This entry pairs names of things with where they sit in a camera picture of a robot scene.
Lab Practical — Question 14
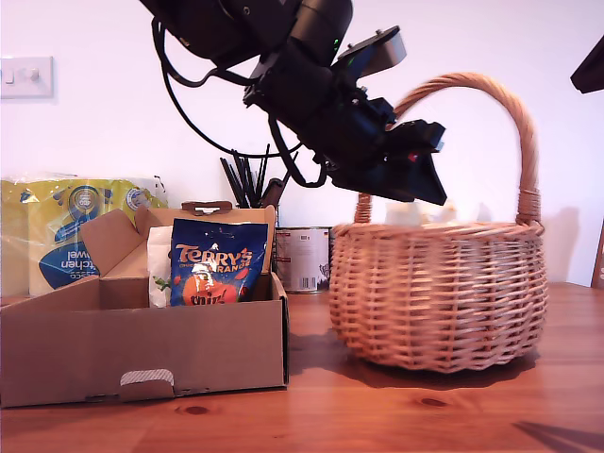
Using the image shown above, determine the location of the tin can white label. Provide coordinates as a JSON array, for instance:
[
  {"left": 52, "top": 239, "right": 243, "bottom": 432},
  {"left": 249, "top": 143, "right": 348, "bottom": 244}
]
[{"left": 275, "top": 226, "right": 331, "bottom": 294}]

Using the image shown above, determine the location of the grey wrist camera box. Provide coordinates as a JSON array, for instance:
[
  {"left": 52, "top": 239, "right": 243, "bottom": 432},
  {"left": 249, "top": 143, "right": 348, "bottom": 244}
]
[{"left": 336, "top": 25, "right": 408, "bottom": 80}]

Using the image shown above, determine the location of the blue Terry's orange bag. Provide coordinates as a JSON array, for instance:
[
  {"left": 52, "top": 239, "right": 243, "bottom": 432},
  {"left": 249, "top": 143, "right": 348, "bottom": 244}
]
[{"left": 168, "top": 217, "right": 269, "bottom": 307}]

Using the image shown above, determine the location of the woven wicker basket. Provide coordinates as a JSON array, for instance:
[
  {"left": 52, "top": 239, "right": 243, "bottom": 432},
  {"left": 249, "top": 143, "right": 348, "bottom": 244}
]
[{"left": 328, "top": 72, "right": 549, "bottom": 375}]

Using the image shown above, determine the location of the brown utensil handle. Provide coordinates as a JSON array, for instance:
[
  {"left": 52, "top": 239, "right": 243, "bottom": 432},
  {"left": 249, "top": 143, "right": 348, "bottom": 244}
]
[{"left": 261, "top": 177, "right": 290, "bottom": 209}]

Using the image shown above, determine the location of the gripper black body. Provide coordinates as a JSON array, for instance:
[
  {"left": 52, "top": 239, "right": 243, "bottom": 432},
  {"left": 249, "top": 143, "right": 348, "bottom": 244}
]
[{"left": 282, "top": 87, "right": 445, "bottom": 183}]

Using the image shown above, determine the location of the white wall light switch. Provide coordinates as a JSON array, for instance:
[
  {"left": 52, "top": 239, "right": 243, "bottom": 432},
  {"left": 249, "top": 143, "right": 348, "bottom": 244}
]
[{"left": 0, "top": 56, "right": 55, "bottom": 99}]

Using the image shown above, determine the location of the brown wooden furniture piece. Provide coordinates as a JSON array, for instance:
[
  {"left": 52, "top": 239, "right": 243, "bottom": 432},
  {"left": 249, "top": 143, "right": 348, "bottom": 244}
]
[{"left": 590, "top": 221, "right": 604, "bottom": 290}]

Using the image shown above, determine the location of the brown cardboard box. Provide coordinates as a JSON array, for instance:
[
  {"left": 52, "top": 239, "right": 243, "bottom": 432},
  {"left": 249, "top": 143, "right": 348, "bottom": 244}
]
[{"left": 0, "top": 200, "right": 290, "bottom": 410}]

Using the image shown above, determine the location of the yellow kitchen towel pack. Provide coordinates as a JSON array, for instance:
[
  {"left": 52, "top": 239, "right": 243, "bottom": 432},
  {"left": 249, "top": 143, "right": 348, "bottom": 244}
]
[{"left": 0, "top": 172, "right": 171, "bottom": 298}]

